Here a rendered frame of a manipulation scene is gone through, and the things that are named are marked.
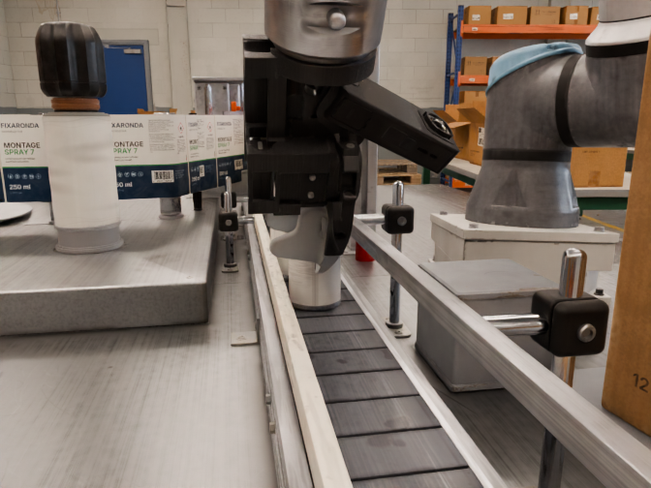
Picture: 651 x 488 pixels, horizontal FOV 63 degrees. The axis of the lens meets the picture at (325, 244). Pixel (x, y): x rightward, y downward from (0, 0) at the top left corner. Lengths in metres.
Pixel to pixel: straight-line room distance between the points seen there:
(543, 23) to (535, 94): 7.67
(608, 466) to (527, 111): 0.59
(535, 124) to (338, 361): 0.45
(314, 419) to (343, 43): 0.21
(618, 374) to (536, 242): 0.30
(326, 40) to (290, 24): 0.02
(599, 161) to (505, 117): 1.71
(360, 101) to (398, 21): 8.28
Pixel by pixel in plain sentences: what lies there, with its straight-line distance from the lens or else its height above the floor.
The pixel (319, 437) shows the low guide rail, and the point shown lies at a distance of 0.27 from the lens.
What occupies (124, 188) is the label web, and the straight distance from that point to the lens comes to 1.01.
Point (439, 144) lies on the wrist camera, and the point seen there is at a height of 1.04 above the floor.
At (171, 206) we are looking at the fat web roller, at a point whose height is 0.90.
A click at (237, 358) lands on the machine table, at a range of 0.54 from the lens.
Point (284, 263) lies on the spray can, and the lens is 0.61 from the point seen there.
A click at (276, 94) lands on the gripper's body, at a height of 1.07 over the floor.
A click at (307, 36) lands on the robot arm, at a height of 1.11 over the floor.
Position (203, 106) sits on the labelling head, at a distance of 1.28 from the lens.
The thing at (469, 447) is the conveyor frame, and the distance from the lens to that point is 0.34.
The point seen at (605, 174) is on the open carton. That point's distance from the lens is 2.48.
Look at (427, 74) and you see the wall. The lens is 8.63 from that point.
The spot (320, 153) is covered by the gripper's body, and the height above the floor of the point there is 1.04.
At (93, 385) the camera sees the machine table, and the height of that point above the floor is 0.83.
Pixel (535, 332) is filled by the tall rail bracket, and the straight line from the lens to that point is 0.30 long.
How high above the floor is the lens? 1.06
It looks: 13 degrees down
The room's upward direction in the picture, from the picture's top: straight up
